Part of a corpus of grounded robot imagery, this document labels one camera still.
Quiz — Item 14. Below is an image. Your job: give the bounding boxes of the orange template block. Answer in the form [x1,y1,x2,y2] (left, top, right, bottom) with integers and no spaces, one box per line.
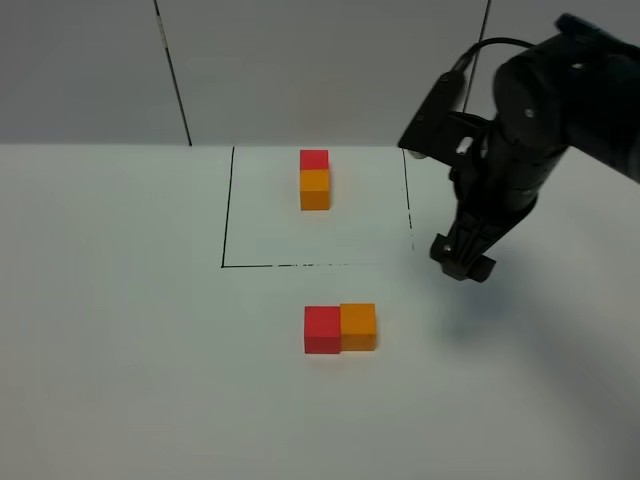
[299,169,331,211]

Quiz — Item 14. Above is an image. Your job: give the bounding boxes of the red template block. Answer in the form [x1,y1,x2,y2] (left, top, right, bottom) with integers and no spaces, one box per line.
[299,149,330,171]

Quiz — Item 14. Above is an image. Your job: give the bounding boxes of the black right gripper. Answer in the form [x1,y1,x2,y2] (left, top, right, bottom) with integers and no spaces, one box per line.
[429,116,555,282]

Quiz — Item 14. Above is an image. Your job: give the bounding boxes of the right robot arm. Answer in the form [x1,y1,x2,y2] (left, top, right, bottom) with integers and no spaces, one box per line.
[430,14,639,282]

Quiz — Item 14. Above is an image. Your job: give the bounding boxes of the black right camera cable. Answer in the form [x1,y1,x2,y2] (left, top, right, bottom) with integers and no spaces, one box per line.
[449,37,539,76]

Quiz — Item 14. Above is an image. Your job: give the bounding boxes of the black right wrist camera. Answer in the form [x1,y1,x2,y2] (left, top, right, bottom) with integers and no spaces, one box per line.
[398,70,489,169]

